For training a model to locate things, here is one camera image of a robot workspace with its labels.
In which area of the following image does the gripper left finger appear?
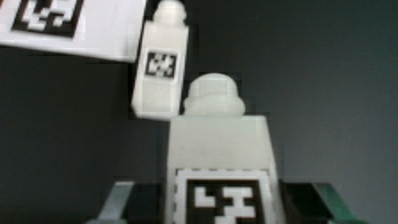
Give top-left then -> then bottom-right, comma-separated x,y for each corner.
86,181 -> 136,224

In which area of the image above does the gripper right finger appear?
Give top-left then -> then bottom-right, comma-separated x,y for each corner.
315,183 -> 370,224

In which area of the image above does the white table leg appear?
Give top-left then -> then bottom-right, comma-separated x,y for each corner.
132,0 -> 189,121
164,73 -> 288,224

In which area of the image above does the white marker sheet with tags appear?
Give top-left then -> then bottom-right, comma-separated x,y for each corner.
0,0 -> 146,62

